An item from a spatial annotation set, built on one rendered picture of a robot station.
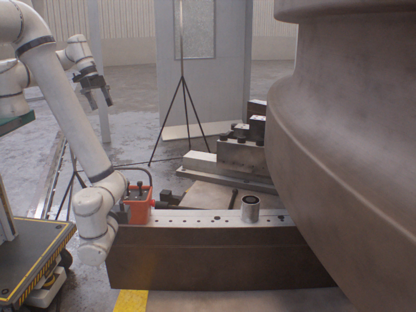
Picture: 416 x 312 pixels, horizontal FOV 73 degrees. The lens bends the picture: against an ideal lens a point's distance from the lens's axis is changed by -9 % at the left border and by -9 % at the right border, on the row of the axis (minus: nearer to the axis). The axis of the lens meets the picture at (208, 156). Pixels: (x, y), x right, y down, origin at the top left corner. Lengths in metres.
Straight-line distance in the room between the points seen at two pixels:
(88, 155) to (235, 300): 0.94
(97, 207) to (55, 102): 0.33
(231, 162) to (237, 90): 2.42
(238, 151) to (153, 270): 1.12
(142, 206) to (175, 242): 0.22
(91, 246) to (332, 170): 0.68
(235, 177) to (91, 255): 1.65
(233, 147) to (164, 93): 2.20
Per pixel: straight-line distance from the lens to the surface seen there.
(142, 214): 1.30
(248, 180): 2.39
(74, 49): 1.52
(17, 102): 1.78
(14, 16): 0.93
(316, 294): 1.61
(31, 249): 1.99
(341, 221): 0.79
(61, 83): 0.96
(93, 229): 0.91
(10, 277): 1.86
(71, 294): 2.10
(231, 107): 4.60
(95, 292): 2.06
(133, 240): 1.38
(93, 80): 1.48
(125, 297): 1.99
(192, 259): 1.41
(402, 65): 0.82
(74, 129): 0.96
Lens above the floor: 1.45
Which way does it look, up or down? 23 degrees down
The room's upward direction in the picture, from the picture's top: straight up
